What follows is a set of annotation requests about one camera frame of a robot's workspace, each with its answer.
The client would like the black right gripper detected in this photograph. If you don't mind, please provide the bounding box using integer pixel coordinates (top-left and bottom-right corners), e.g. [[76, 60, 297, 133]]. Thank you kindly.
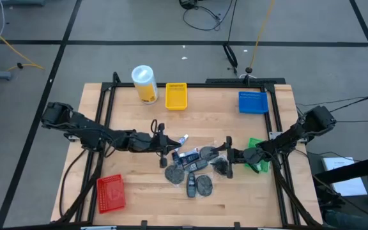
[[211, 135, 254, 179]]

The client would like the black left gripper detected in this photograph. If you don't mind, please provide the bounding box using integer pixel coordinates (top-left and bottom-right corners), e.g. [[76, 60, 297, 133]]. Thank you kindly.
[[150, 123, 182, 169]]

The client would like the white toothpaste tube blue print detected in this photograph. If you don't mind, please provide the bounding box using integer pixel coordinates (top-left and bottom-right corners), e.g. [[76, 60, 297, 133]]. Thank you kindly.
[[174, 134, 190, 153]]

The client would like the grey Dove body wash bottle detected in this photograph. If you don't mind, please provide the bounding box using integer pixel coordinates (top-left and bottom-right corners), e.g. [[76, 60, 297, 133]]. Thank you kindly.
[[185, 172, 198, 199], [185, 158, 209, 174]]

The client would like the green plastic basket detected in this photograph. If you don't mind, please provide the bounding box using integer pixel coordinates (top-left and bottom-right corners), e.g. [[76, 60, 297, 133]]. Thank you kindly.
[[243, 137, 271, 174]]

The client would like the white yellow wipes canister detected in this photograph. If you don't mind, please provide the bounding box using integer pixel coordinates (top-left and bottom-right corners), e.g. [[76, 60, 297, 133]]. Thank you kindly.
[[131, 65, 159, 105]]

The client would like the red plastic basket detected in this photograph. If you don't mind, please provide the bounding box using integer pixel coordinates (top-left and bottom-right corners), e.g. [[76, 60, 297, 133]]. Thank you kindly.
[[96, 173, 127, 215]]

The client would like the yellow plastic basket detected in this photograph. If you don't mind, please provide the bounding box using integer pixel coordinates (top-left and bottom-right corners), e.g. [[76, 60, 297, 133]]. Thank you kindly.
[[165, 82, 188, 111]]

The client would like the blue plastic basket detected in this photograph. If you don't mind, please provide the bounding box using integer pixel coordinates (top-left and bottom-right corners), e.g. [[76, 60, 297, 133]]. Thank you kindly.
[[237, 91, 270, 115]]

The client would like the black ribbed bar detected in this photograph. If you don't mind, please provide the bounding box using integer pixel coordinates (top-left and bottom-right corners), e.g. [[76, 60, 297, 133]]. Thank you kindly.
[[204, 77, 287, 86]]

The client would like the white paper booklet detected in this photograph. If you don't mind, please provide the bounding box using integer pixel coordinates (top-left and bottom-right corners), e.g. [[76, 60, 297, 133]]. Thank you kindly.
[[321, 156, 368, 197]]

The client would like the black beam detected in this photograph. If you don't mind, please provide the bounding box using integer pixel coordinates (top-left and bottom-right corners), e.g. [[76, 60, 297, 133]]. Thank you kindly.
[[312, 152, 368, 185]]

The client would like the black floor device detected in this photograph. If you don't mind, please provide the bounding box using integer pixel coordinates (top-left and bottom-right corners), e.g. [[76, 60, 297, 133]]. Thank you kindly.
[[179, 0, 201, 10]]

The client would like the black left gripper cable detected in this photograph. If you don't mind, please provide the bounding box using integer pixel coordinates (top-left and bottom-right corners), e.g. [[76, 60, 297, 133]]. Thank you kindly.
[[149, 118, 159, 135]]

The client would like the black aluminium table frame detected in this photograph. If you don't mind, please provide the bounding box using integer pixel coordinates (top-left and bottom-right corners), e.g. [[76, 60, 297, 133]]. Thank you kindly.
[[55, 71, 325, 230]]

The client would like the black camera pole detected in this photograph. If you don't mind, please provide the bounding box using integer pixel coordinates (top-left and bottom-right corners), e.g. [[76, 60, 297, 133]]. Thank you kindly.
[[243, 66, 257, 86]]

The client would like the black strap loop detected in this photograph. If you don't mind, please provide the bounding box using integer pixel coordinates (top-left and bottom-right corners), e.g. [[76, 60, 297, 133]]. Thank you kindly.
[[222, 42, 239, 77]]

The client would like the silver bracket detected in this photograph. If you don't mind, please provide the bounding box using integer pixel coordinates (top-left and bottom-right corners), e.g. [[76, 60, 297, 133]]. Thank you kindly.
[[80, 225, 118, 230]]

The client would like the black looped floor cable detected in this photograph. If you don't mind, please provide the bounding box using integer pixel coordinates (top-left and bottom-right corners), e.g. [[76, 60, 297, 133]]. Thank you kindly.
[[182, 0, 236, 32]]

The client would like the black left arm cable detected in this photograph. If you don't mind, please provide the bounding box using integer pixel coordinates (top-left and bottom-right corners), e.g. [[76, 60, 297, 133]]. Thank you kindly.
[[58, 148, 88, 218]]

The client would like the yellow floor cable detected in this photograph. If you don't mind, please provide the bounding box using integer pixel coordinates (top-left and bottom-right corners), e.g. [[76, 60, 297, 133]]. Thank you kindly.
[[249, 0, 276, 68], [0, 17, 46, 95]]

